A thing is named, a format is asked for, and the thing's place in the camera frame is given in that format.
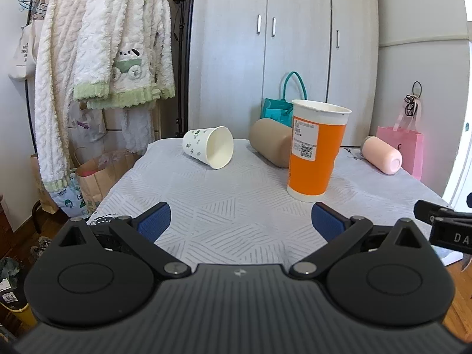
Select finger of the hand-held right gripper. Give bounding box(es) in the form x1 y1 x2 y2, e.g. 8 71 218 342
413 199 455 225

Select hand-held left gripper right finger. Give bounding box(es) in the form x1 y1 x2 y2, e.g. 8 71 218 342
289 202 433 279

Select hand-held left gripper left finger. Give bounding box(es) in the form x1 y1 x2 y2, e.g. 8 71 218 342
55 201 192 279

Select tall orange paper cup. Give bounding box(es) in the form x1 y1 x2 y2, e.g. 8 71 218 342
287 99 353 203

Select pink cup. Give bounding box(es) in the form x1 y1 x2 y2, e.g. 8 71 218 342
361 135 404 175

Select white paper cup green print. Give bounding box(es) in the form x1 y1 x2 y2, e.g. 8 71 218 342
182 126 234 170

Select beige cup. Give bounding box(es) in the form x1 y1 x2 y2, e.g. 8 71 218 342
249 117 294 169

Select pink gift bag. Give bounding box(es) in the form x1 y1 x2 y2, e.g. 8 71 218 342
376 112 425 181

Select brown paper bag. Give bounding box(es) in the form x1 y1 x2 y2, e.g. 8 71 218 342
29 153 60 214
75 150 140 215

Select white patterned tablecloth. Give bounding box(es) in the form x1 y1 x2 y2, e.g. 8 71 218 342
86 138 453 267

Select white printed plastic bag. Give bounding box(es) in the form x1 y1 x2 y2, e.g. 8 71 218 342
51 171 94 219

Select grey shoe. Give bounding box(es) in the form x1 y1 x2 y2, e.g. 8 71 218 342
30 237 53 259

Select teal gift bag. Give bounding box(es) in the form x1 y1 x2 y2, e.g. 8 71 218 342
260 71 308 128

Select black tripod stand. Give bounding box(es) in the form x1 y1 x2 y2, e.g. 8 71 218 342
173 0 197 141

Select yellow bin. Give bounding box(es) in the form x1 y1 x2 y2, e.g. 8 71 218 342
0 300 38 328

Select black clothes rack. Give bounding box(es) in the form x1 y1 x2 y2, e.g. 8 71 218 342
23 0 63 163

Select white fleece robe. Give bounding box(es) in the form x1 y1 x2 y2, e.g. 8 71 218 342
34 0 111 194

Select grey wardrobe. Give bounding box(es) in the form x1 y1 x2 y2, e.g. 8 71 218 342
187 0 381 149

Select white fleece top green trim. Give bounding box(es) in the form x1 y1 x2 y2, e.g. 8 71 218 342
73 0 177 111

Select white refrigerator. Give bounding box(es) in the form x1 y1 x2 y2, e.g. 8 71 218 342
369 0 472 192

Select white canvas tote bag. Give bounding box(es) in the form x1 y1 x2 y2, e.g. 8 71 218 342
8 25 40 81

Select black hair ties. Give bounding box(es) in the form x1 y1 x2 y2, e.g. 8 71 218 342
403 81 423 117

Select blue wire hangers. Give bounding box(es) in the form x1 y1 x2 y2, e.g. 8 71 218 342
18 0 49 18

